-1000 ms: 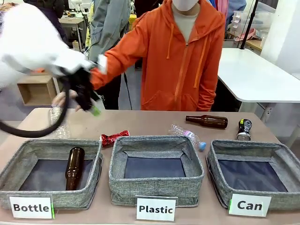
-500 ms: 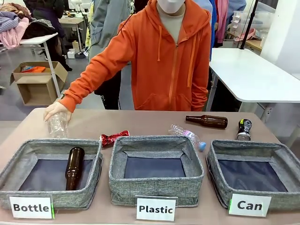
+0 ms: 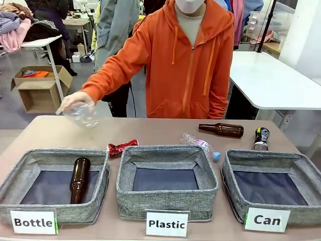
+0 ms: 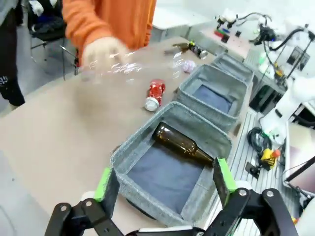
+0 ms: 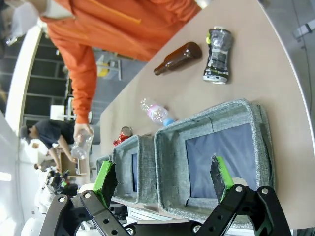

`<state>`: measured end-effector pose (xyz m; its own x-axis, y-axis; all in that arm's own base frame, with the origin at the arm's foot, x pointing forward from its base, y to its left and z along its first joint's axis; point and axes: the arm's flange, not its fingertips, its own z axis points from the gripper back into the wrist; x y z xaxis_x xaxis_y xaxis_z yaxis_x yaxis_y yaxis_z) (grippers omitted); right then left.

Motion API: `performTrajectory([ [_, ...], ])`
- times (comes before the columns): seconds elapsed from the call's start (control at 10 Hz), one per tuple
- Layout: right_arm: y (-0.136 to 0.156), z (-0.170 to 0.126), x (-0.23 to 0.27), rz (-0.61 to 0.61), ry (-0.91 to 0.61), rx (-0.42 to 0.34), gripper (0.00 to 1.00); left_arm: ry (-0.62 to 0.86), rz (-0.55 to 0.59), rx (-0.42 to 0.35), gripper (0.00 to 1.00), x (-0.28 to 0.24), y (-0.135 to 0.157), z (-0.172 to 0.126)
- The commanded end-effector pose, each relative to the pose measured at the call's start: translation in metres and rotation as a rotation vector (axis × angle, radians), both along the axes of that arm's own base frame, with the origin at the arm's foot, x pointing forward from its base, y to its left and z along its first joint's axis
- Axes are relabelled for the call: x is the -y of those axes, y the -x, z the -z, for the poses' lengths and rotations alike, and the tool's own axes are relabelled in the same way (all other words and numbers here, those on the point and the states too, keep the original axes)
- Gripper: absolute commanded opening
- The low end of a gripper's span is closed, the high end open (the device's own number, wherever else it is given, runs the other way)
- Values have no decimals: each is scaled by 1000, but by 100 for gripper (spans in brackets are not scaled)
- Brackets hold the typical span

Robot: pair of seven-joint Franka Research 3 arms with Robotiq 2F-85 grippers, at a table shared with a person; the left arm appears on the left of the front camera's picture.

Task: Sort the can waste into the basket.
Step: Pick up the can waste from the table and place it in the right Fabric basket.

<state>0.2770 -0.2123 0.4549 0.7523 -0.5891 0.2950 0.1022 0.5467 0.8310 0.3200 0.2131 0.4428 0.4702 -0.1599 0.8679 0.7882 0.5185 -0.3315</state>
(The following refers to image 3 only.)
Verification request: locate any person's right hand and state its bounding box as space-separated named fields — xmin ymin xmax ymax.
xmin=61 ymin=91 xmax=97 ymax=111

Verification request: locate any large clear plastic bottle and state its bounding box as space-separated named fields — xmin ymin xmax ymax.
xmin=55 ymin=101 xmax=99 ymax=130

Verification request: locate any crushed red can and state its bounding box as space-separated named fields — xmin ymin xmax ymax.
xmin=107 ymin=138 xmax=140 ymax=159

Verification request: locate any clear bottle with purple label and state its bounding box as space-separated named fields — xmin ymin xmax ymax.
xmin=180 ymin=133 xmax=221 ymax=162

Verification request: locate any brown glass bottle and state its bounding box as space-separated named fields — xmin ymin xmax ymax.
xmin=198 ymin=123 xmax=245 ymax=139
xmin=69 ymin=157 xmax=91 ymax=204

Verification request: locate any crushed black can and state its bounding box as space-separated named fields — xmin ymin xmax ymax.
xmin=252 ymin=127 xmax=271 ymax=151

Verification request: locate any person's left forearm orange sleeve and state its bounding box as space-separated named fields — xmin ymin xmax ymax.
xmin=209 ymin=72 xmax=234 ymax=119

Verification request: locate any person's right forearm orange sleeve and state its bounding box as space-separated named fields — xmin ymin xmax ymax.
xmin=82 ymin=54 xmax=141 ymax=102

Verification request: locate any grey fabric basket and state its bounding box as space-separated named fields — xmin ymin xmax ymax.
xmin=0 ymin=148 xmax=111 ymax=225
xmin=220 ymin=149 xmax=321 ymax=224
xmin=116 ymin=145 xmax=219 ymax=221

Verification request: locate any white Can label sign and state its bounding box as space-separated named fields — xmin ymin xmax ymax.
xmin=244 ymin=207 xmax=291 ymax=233

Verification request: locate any open cardboard box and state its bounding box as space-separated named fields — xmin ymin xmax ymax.
xmin=10 ymin=65 xmax=73 ymax=113

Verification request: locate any orange cloth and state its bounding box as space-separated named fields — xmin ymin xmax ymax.
xmin=22 ymin=70 xmax=50 ymax=79

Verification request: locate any white table with clothes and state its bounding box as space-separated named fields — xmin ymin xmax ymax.
xmin=20 ymin=34 xmax=72 ymax=101

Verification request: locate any person in dark clothes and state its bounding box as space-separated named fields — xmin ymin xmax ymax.
xmin=25 ymin=0 xmax=78 ymax=77

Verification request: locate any black garment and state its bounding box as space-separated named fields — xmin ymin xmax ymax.
xmin=24 ymin=21 xmax=61 ymax=43

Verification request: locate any wooden top desk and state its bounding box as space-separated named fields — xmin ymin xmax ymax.
xmin=62 ymin=19 xmax=91 ymax=55

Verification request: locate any person in grey jacket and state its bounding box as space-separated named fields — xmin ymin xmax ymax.
xmin=94 ymin=0 xmax=140 ymax=118

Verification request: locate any pink checked cloth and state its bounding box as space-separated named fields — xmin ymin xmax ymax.
xmin=0 ymin=19 xmax=32 ymax=53

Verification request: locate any blue checked cloth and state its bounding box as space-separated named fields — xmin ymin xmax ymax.
xmin=0 ymin=11 xmax=21 ymax=36

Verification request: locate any person in orange hoodie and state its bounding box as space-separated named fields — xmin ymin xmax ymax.
xmin=82 ymin=0 xmax=236 ymax=120

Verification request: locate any white Bottle label sign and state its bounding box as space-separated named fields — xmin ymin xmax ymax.
xmin=9 ymin=208 xmax=59 ymax=235

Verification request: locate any white face mask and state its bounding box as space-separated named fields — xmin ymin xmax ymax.
xmin=175 ymin=0 xmax=208 ymax=13

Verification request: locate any white Plastic label sign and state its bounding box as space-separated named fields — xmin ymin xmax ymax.
xmin=144 ymin=209 xmax=191 ymax=238

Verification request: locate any black slanted pole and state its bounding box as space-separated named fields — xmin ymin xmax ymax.
xmin=256 ymin=0 xmax=277 ymax=53

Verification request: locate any clear plastic storage bin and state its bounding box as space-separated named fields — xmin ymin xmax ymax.
xmin=247 ymin=4 xmax=294 ymax=34

